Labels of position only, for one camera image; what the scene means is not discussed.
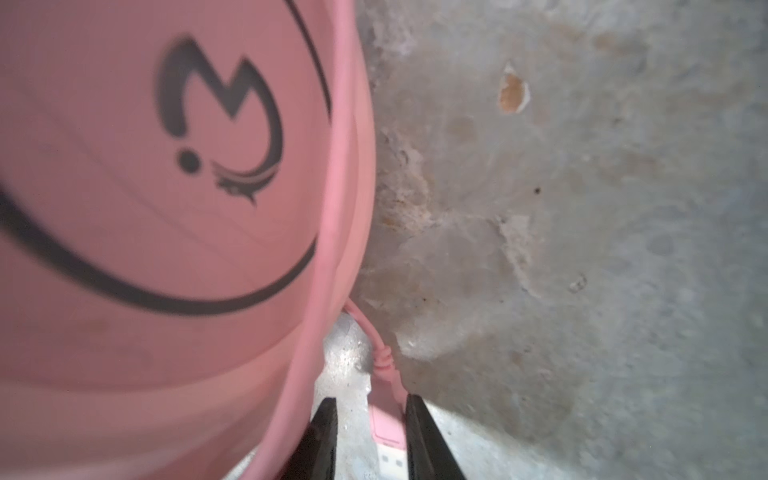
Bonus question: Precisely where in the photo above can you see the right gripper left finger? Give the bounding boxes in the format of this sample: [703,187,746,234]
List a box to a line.
[281,397,338,480]

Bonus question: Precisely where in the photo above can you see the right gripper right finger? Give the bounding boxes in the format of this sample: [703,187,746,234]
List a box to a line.
[405,394,466,480]

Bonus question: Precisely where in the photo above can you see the pink headphone cable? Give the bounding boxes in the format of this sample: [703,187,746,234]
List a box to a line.
[343,298,410,480]

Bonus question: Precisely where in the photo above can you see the pink headphones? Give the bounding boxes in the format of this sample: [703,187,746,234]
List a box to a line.
[1,1,375,479]

